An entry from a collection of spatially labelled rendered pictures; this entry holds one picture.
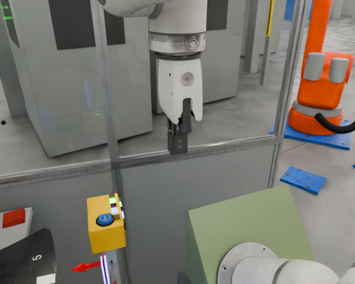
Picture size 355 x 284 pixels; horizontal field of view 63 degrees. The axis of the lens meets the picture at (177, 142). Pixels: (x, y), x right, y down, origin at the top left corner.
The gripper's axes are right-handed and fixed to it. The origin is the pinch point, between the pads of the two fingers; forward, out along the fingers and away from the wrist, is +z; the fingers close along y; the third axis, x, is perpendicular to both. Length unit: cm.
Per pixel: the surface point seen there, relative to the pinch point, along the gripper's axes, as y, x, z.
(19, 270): 1.4, 31.0, 23.5
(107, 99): 71, 7, 14
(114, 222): 23.2, 11.9, 35.9
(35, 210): 70, 44, 62
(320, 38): 263, -266, 26
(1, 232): 54, 53, 57
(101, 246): 21, 16, 42
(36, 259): 2.8, 28.0, 23.1
